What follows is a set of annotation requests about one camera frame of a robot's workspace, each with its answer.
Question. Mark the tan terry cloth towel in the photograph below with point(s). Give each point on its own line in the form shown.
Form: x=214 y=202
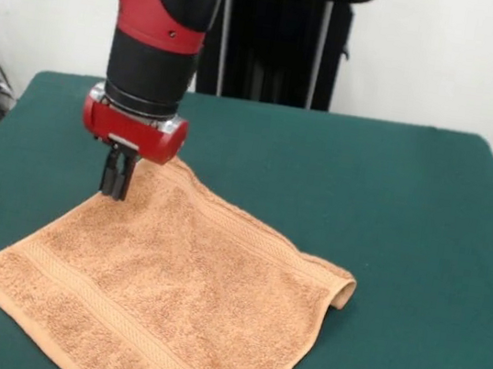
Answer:
x=175 y=285

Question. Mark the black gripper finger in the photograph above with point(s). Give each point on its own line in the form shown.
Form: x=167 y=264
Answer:
x=110 y=171
x=125 y=178

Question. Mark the dark green table cloth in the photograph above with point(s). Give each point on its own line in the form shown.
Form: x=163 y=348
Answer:
x=412 y=195

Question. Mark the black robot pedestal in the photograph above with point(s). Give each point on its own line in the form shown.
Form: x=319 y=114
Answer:
x=280 y=50

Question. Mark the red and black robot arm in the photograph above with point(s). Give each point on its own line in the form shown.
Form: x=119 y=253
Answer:
x=160 y=18

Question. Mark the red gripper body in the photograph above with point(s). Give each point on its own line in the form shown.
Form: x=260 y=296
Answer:
x=133 y=133

